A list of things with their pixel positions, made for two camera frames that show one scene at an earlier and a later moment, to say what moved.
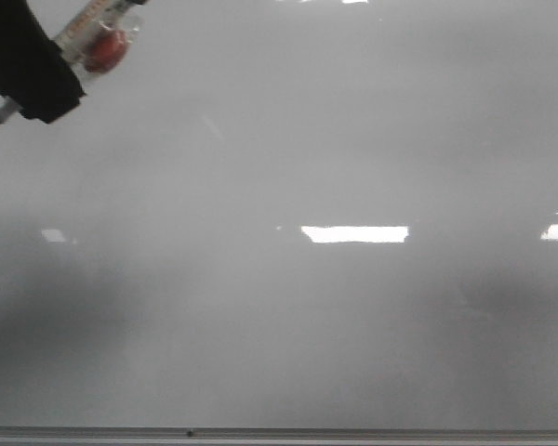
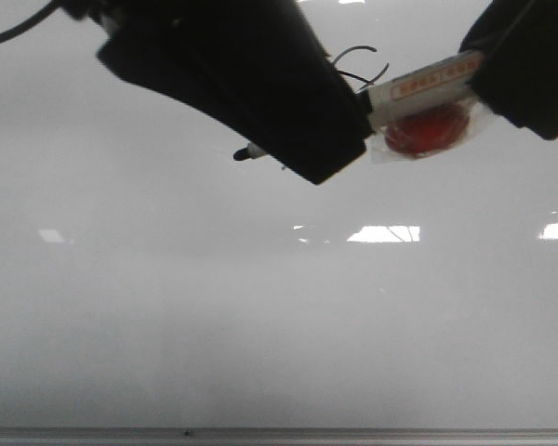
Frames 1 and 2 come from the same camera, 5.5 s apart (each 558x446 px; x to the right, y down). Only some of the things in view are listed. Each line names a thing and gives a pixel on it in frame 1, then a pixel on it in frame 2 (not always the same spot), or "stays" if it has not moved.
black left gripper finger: (23, 63) -> (256, 67)
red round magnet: (106, 51) -> (427, 128)
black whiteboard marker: (73, 40) -> (442, 83)
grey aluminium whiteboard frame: (277, 436) stays
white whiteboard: (293, 214) stays
